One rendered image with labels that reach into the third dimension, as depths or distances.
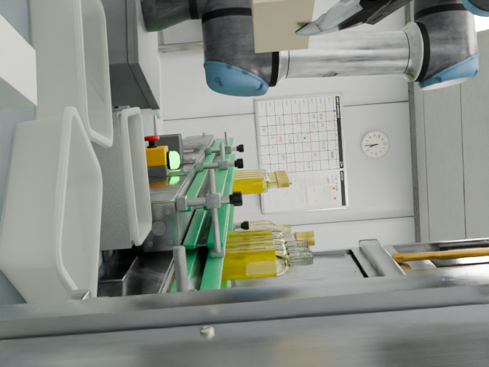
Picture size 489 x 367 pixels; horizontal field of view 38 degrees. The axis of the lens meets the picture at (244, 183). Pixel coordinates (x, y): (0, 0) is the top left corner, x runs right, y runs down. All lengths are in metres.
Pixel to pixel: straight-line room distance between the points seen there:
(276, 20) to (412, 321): 0.56
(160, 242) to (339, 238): 6.23
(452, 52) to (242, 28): 0.40
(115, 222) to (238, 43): 0.40
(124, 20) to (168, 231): 0.39
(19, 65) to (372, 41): 0.80
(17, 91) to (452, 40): 0.91
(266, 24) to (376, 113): 6.50
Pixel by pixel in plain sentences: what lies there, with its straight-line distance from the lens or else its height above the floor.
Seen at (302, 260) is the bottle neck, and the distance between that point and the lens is 1.45.
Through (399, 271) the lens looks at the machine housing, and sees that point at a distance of 1.82.
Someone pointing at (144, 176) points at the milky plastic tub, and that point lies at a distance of 1.30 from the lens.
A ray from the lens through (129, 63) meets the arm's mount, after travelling 1.24.
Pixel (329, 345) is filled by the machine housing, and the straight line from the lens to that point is 0.41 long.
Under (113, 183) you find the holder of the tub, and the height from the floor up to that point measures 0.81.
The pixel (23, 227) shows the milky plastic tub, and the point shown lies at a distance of 0.81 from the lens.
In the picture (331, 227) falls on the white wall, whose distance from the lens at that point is 7.50.
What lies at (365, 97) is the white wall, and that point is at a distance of 7.40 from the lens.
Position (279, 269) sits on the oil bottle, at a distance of 1.44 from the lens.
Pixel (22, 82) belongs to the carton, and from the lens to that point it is 0.75.
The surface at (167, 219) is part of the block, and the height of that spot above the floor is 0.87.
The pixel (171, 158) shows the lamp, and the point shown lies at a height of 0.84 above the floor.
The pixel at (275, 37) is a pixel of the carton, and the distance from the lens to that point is 0.98.
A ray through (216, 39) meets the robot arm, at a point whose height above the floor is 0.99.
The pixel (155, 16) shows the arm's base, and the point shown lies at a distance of 1.35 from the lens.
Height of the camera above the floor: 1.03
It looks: 1 degrees down
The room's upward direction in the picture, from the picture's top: 86 degrees clockwise
